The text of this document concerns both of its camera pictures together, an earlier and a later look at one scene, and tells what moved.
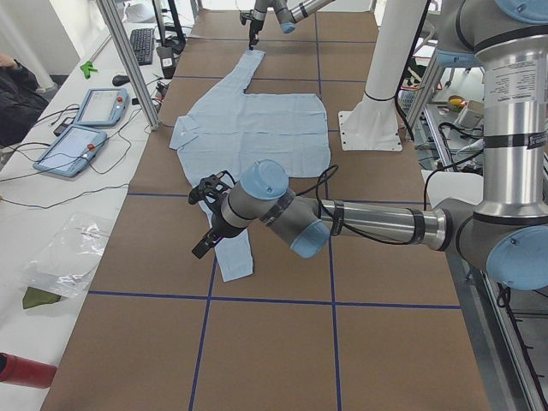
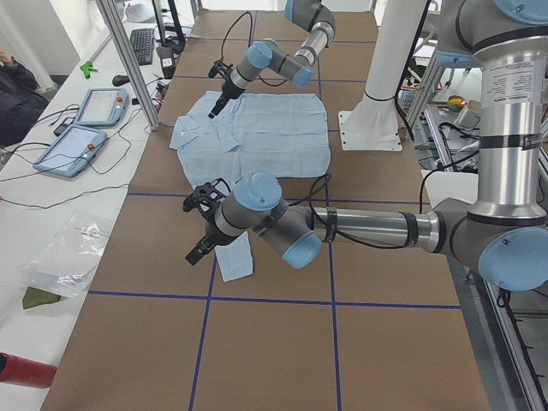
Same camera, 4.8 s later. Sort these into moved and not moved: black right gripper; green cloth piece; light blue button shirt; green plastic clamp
Moved: black right gripper
Not moved: green plastic clamp; green cloth piece; light blue button shirt
